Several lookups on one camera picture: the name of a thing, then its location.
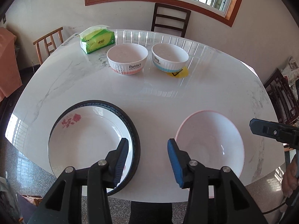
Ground light wooden chair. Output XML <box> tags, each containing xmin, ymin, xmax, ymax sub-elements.
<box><xmin>33</xmin><ymin>27</ymin><xmax>64</xmax><ymax>65</ymax></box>

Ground white bowl pink base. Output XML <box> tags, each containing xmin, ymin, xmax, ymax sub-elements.
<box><xmin>107</xmin><ymin>43</ymin><xmax>149</xmax><ymax>75</ymax></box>

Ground white plate pink flowers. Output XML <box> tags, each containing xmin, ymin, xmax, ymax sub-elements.
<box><xmin>48</xmin><ymin>106</ymin><xmax>133</xmax><ymax>182</ymax></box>

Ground white bowl blue base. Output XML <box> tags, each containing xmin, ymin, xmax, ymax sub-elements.
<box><xmin>152</xmin><ymin>43</ymin><xmax>189</xmax><ymax>73</ymax></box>

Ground green tissue pack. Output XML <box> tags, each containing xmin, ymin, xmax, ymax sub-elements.
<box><xmin>79</xmin><ymin>25</ymin><xmax>115</xmax><ymax>54</ymax></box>

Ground pink cloth covered furniture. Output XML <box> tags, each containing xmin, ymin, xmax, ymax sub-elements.
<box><xmin>0</xmin><ymin>27</ymin><xmax>22</xmax><ymax>101</ymax></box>

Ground person's right hand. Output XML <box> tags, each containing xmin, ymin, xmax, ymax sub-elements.
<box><xmin>281</xmin><ymin>155</ymin><xmax>298</xmax><ymax>197</ymax></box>

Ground large pink bowl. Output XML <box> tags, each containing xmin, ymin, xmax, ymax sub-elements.
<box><xmin>175</xmin><ymin>110</ymin><xmax>245</xmax><ymax>177</ymax></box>

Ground yellow round warning sticker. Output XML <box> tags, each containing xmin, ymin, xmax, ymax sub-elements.
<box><xmin>167</xmin><ymin>66</ymin><xmax>189</xmax><ymax>78</ymax></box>

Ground large blue floral plate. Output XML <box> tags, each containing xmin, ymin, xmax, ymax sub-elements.
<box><xmin>50</xmin><ymin>100</ymin><xmax>140</xmax><ymax>196</ymax></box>

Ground dark wooden side chair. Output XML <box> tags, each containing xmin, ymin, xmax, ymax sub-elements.
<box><xmin>263</xmin><ymin>69</ymin><xmax>298</xmax><ymax>125</ymax></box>

